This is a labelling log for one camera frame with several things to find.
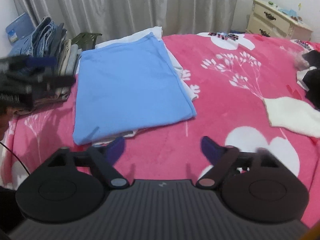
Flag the light blue t-shirt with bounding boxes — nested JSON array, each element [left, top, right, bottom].
[[73, 33, 196, 145]]

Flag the operator left hand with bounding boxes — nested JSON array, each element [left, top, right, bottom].
[[0, 107, 14, 140]]

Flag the stack of folded jeans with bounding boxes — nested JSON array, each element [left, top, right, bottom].
[[8, 16, 83, 116]]

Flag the blue plastic package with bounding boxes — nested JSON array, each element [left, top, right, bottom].
[[5, 12, 35, 45]]

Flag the dark green rack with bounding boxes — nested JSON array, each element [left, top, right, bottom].
[[72, 33, 102, 51]]

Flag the white knit sweater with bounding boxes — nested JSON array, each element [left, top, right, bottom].
[[263, 96, 320, 138]]

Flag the grey curtain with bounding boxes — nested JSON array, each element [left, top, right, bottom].
[[14, 0, 237, 41]]

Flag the pink floral bed blanket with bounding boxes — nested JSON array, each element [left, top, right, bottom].
[[0, 31, 320, 228]]

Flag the white shirt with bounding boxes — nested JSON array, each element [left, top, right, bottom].
[[295, 65, 318, 92]]

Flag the black garment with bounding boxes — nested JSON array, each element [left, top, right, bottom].
[[302, 50, 320, 109]]

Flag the folded white garment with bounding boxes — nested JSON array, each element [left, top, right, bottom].
[[92, 27, 198, 145]]

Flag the cream nightstand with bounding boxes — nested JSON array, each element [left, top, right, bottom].
[[246, 0, 312, 41]]

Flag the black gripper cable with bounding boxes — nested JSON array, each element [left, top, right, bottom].
[[0, 141, 31, 177]]

